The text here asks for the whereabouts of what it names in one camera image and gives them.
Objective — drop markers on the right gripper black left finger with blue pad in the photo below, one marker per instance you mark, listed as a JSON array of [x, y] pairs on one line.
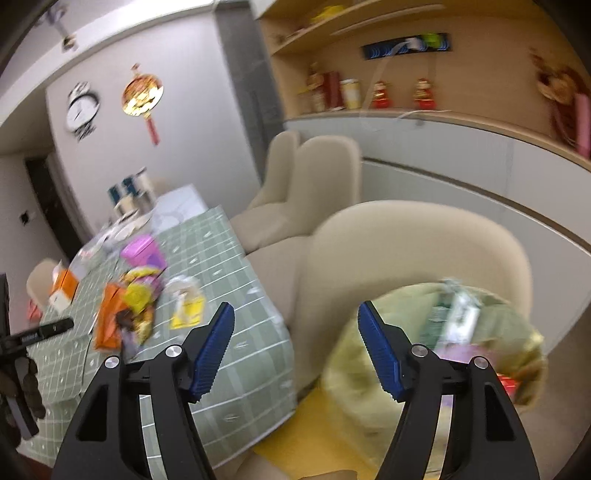
[[105, 440]]

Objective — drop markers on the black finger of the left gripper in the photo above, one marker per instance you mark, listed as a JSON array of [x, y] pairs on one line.
[[13, 344]]

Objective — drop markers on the orange snack wrapper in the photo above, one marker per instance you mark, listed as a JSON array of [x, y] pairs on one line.
[[107, 336]]

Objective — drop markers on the yellow trash bag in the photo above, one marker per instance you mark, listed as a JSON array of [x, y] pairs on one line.
[[423, 414]]

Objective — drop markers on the green white milk carton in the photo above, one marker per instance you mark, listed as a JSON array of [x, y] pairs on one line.
[[453, 319]]

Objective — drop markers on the purple yellow snack packet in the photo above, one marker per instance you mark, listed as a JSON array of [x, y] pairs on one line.
[[145, 274]]

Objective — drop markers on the orange white tissue box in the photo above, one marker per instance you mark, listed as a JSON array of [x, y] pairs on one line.
[[63, 289]]

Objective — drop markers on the green checkered tablecloth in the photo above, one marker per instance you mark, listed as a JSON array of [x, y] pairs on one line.
[[240, 360]]

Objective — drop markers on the pink tin box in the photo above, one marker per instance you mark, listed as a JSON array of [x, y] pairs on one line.
[[143, 250]]

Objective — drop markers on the yellow cushion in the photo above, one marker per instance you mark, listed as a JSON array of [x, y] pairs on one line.
[[310, 444]]

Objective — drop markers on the white yellow toy chair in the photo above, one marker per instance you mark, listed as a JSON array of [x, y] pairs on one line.
[[189, 302]]

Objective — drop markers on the white thermos bottle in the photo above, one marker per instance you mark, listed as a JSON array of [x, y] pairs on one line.
[[145, 185]]

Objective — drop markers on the beige chair near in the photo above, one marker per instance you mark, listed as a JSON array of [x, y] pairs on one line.
[[365, 252]]

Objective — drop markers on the beige chair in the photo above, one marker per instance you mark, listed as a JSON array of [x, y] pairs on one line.
[[365, 252], [327, 177], [279, 167]]

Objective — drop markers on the beige chair middle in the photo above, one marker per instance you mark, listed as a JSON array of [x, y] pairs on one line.
[[327, 177]]

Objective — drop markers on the beige chair far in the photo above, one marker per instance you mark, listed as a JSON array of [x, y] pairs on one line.
[[279, 167]]

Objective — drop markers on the wooden shelf cabinet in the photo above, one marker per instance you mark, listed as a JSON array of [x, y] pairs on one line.
[[488, 147]]

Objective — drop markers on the red figurine right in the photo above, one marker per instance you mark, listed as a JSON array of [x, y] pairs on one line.
[[423, 96]]

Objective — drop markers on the red figurine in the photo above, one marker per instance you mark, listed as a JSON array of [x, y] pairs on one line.
[[380, 97], [423, 96]]

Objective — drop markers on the red figurine left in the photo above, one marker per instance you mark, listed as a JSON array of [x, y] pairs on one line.
[[380, 97]]

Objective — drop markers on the flower bouquet red bag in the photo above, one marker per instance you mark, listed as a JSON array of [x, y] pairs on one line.
[[569, 99]]

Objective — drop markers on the cream cup on shelf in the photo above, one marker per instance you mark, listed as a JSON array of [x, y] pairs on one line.
[[351, 94]]

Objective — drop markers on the black power strip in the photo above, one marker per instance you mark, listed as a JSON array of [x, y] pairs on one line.
[[417, 44]]

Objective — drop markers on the panda wall clock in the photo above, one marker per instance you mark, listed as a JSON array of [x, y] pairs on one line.
[[83, 106]]

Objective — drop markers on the red gold wall ornament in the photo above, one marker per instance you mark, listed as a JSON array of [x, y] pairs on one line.
[[140, 96]]

